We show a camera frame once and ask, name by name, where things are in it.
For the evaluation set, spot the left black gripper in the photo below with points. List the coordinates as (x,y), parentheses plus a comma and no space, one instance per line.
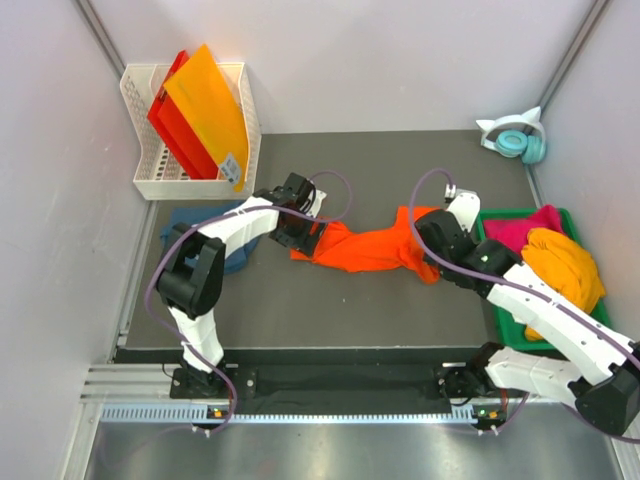
(304,243)

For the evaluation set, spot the orange t shirt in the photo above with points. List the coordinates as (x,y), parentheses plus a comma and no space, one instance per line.
(373,251)

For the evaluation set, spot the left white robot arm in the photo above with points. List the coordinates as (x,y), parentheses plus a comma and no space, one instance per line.
(190,284)

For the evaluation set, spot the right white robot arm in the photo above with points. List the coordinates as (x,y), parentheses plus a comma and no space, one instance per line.
(598,375)

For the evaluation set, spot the pink t shirt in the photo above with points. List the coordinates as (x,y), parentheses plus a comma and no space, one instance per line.
(511,227)

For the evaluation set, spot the cat ear headphones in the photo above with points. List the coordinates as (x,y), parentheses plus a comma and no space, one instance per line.
(517,135)

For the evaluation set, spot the blue t shirt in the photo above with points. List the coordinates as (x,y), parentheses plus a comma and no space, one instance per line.
(236,260)

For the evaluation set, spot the yellow t shirt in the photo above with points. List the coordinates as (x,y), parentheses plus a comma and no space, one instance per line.
(565,266)

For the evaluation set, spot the red plastic folder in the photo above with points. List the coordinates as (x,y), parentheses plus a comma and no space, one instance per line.
(176,133)

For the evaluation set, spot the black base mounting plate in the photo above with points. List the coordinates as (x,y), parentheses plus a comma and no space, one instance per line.
(385,380)

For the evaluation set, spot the white perforated file basket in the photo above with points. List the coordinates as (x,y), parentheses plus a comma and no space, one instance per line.
(158,175)

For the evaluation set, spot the orange plastic folder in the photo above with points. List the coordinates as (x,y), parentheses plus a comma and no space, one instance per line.
(200,92)

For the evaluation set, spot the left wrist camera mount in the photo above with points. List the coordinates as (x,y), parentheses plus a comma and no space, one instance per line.
(313,204)

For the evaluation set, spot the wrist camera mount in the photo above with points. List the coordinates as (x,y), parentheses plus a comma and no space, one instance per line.
(464,204)
(313,204)

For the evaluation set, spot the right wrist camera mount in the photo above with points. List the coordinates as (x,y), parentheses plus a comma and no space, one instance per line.
(464,204)

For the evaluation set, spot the slotted cable duct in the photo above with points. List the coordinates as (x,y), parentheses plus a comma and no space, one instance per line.
(203,414)

